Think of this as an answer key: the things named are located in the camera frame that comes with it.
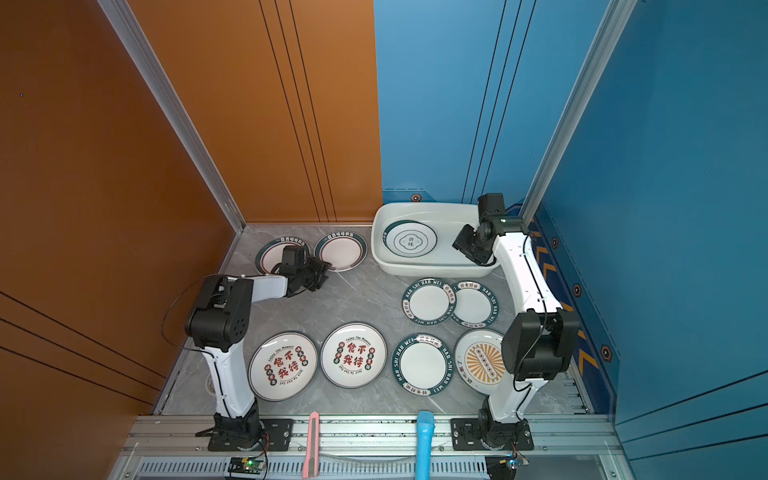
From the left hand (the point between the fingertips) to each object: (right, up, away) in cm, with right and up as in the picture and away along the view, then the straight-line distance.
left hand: (333, 263), depth 104 cm
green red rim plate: (+27, +9, +9) cm, 30 cm away
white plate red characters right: (+10, -26, -17) cm, 33 cm away
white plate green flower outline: (+27, +9, +9) cm, 30 cm away
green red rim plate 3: (+2, +4, +8) cm, 10 cm away
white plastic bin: (+43, +17, +16) cm, 49 cm away
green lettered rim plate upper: (+33, -12, -6) cm, 36 cm away
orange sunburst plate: (+46, -28, -19) cm, 57 cm away
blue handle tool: (+29, -38, -31) cm, 57 cm away
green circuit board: (-13, -47, -33) cm, 59 cm away
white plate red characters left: (-10, -29, -19) cm, 36 cm away
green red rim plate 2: (-25, +3, +8) cm, 26 cm away
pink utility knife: (+2, -44, -34) cm, 56 cm away
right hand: (+40, +6, -18) cm, 44 cm away
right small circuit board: (+49, -46, -34) cm, 75 cm away
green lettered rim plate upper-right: (+48, -13, -7) cm, 51 cm away
